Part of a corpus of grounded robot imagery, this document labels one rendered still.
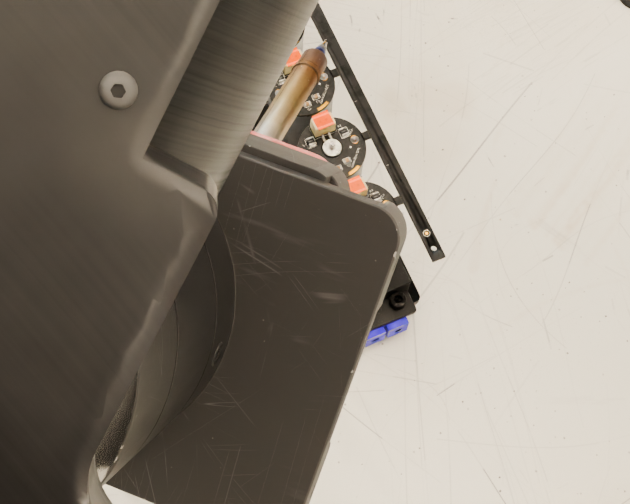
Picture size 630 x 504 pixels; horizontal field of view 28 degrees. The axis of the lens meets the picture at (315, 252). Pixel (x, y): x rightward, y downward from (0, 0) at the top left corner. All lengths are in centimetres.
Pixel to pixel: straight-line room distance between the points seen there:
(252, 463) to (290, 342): 2
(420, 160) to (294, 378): 31
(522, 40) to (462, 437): 18
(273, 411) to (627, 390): 30
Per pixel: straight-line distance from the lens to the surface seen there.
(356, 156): 46
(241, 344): 22
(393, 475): 48
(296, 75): 36
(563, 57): 56
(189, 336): 19
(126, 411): 16
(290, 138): 48
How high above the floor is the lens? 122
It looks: 69 degrees down
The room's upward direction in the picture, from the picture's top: 5 degrees clockwise
